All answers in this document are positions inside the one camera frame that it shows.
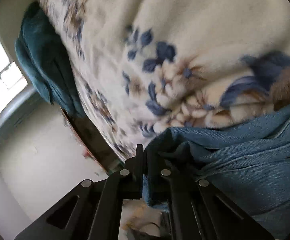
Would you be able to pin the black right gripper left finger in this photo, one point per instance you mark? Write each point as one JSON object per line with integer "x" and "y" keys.
{"x": 91, "y": 210}

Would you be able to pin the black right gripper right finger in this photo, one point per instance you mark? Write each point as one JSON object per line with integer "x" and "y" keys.
{"x": 199, "y": 210}

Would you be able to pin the blue denim pants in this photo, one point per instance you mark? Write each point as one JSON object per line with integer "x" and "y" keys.
{"x": 249, "y": 163}

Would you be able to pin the cream floral fleece blanket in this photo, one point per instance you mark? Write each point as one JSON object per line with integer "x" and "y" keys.
{"x": 144, "y": 66}

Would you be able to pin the teal fuzzy blanket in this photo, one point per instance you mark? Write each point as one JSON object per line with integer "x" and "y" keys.
{"x": 44, "y": 59}

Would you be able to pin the dark wooden bed frame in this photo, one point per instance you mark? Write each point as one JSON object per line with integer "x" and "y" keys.
{"x": 95, "y": 146}

